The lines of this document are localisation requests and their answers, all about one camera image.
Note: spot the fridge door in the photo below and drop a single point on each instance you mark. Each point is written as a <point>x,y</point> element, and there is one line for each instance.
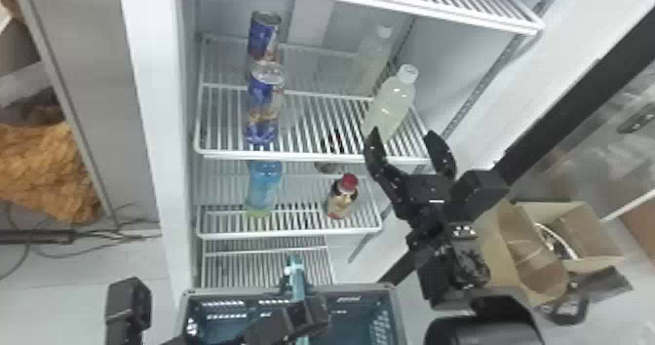
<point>563,116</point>

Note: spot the blue bottle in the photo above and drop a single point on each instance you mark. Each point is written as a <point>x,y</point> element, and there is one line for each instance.
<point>262,188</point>

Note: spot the white fridge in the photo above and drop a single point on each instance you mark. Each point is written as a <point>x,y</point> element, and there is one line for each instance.
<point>158,132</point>

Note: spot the blue can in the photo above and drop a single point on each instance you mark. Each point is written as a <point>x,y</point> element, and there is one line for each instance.
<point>265,99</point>
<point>263,37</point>

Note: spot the clear bottle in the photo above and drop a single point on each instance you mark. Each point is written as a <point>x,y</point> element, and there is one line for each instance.
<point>389,106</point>
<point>369,63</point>

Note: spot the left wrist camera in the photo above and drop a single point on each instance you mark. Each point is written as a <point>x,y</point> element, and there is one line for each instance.
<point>128,311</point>

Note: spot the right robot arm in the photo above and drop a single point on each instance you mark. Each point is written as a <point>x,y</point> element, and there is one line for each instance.
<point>460,270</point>

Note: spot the brown bottle with red cap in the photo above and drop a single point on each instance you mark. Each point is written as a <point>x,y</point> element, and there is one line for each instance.
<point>341,198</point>

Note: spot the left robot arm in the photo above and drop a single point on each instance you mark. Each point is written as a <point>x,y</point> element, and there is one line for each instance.
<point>204,339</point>

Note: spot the orange cloth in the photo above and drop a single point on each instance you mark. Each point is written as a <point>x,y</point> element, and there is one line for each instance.
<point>41,168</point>

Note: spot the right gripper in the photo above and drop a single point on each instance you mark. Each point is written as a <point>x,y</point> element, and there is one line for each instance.
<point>422,196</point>

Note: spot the cardboard box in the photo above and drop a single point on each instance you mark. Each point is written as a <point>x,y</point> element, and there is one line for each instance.
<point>532,249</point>

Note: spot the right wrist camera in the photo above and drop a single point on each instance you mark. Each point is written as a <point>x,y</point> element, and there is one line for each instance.
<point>478,192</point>

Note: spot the blue basket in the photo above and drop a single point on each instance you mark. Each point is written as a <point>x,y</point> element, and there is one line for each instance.
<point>358,316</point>

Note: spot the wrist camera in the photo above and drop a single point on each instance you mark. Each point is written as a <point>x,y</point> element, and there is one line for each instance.
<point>128,311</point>
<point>478,192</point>

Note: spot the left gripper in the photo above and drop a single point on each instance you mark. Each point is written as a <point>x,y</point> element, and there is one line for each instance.
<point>291,321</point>

